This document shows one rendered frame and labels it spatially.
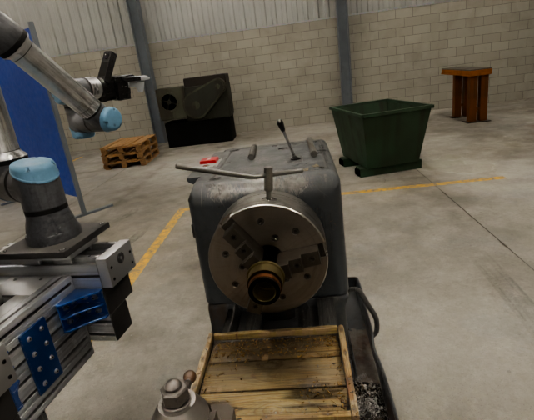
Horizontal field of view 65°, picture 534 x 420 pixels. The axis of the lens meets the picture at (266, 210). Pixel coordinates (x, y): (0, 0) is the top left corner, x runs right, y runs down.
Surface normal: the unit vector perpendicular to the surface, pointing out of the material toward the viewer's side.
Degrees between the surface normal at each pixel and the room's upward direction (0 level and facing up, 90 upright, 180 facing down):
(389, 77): 90
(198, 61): 90
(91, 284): 90
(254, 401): 0
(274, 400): 0
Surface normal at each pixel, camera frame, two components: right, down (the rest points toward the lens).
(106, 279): -0.19, 0.34
